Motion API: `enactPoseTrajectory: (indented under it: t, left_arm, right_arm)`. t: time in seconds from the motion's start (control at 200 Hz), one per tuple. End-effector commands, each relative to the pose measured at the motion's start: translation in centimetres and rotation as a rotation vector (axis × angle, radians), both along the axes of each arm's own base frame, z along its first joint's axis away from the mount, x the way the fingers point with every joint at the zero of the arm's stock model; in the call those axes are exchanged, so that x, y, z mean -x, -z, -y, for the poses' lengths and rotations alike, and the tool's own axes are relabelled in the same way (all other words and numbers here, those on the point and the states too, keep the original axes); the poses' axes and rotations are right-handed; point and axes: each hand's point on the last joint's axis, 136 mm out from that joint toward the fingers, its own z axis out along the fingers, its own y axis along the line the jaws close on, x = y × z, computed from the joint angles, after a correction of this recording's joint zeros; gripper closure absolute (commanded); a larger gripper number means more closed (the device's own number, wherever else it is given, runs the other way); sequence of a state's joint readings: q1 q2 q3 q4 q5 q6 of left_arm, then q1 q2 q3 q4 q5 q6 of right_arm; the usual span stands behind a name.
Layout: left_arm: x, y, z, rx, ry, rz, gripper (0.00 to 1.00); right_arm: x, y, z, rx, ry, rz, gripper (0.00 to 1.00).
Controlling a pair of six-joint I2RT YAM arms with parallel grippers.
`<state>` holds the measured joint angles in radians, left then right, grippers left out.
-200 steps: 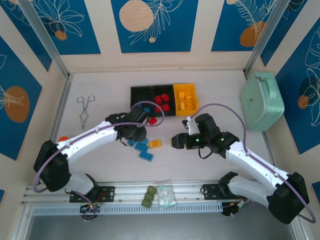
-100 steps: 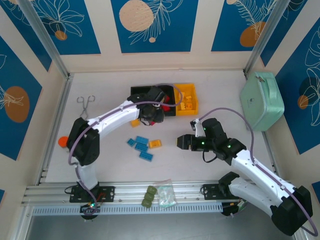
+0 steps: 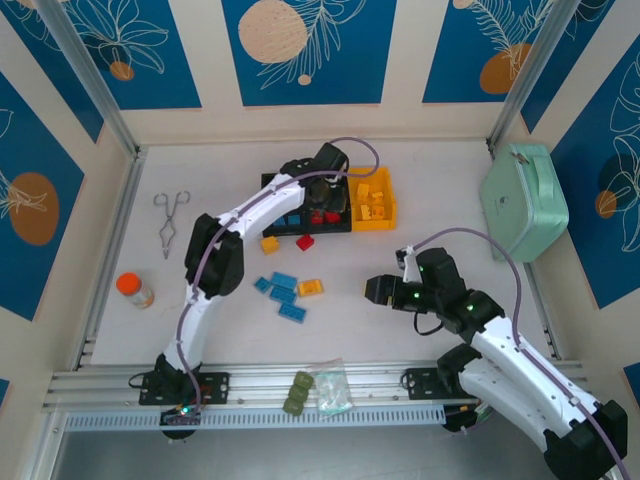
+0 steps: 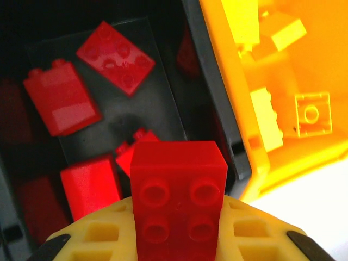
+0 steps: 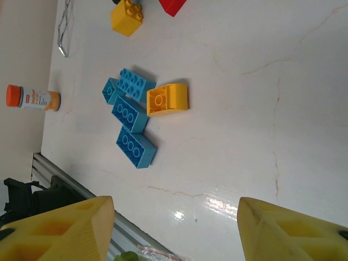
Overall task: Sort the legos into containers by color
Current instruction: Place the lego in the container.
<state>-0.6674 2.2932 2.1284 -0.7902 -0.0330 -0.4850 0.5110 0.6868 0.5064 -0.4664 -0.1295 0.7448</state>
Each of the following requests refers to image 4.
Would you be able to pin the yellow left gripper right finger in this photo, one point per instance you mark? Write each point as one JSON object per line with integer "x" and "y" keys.
{"x": 253, "y": 236}

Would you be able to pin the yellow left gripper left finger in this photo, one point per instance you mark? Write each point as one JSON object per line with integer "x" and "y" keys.
{"x": 103, "y": 233}

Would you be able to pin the red lego brick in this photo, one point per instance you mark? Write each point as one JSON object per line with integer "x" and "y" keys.
{"x": 89, "y": 187}
{"x": 62, "y": 100}
{"x": 127, "y": 155}
{"x": 176, "y": 176}
{"x": 117, "y": 57}

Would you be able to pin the yellow lego brick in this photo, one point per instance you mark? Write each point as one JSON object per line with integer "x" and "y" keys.
{"x": 288, "y": 34}
{"x": 312, "y": 127}
{"x": 244, "y": 24}
{"x": 265, "y": 119}

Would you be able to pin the yellow plastic bin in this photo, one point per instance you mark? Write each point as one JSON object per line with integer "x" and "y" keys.
{"x": 312, "y": 163}

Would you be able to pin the black plastic bin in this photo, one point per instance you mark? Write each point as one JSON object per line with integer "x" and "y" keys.
{"x": 212, "y": 81}

